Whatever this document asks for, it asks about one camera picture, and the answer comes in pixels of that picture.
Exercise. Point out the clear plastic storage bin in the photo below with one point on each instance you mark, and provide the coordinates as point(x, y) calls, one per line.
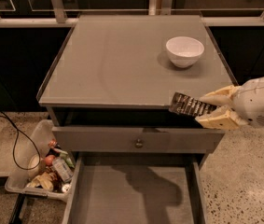
point(30, 162)

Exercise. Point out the black rxbar chocolate bar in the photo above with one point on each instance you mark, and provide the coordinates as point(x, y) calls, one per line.
point(182, 104)

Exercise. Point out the open grey middle drawer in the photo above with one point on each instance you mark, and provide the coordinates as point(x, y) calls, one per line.
point(136, 189)

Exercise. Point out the yellow crumpled snack bag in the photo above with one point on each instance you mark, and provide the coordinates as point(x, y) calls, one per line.
point(47, 181)

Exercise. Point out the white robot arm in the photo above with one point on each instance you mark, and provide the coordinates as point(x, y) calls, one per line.
point(237, 106)

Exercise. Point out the white ceramic bowl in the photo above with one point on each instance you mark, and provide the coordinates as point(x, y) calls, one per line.
point(184, 51)

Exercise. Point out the grey top drawer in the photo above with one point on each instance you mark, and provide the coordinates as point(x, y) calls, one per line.
point(110, 139)

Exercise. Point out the round metal drawer knob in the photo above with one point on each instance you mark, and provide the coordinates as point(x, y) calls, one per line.
point(139, 143)

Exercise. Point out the clear plastic bottle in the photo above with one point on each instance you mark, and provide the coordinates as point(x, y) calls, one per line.
point(62, 169)

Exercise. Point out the orange round fruit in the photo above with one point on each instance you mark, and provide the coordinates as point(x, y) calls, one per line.
point(49, 159)

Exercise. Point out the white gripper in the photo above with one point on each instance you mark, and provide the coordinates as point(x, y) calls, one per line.
point(253, 104)

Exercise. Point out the metal window railing frame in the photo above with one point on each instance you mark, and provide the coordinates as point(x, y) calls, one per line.
point(43, 13)

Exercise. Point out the grey drawer cabinet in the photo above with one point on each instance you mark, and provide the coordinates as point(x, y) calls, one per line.
point(113, 71)

